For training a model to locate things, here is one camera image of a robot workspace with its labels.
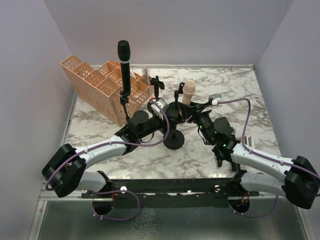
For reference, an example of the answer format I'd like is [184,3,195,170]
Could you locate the black round-base stand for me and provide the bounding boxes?
[147,75,165,117]
[163,126,185,150]
[166,82,185,120]

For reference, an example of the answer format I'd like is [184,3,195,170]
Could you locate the beige microphone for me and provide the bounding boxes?
[181,80,196,106]

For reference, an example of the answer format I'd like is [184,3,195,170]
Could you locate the black slim microphone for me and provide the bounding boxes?
[215,152,224,168]

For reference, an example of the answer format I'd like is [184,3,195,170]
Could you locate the black tripod mic stand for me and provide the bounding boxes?
[120,90,131,122]

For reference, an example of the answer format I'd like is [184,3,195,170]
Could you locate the black microphone silver ring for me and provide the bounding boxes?
[117,39,132,95]

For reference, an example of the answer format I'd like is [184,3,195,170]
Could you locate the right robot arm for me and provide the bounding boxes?
[179,102,320,209]

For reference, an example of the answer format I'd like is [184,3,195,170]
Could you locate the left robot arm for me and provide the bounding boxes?
[41,110,181,198]

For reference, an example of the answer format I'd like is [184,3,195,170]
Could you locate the clear ruler in organizer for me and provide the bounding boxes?
[141,68,150,86]

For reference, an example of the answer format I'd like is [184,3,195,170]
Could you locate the pens in white packet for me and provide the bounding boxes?
[242,135,255,148]

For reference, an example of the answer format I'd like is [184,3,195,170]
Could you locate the markers in organizer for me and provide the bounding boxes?
[130,70,137,79]

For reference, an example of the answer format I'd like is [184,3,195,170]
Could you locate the black microphone silver grille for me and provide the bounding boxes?
[231,162,241,172]

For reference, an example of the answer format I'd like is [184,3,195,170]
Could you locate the peach plastic desk organizer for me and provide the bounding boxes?
[60,55,154,127]

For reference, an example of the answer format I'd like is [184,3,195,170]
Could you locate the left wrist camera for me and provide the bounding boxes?
[149,98,169,120]

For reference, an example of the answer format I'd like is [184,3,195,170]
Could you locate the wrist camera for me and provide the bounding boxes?
[207,94,222,107]
[149,98,169,120]

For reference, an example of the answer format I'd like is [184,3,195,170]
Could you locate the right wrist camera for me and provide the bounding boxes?
[207,94,222,107]

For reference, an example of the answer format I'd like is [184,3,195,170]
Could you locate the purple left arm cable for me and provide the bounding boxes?
[44,98,172,192]

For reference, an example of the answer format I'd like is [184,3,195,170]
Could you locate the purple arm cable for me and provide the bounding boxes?
[217,97,320,218]
[44,98,172,192]

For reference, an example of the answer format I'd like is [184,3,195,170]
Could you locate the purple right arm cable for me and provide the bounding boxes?
[217,97,320,218]

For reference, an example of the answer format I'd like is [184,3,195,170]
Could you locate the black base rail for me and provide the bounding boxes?
[74,174,258,208]

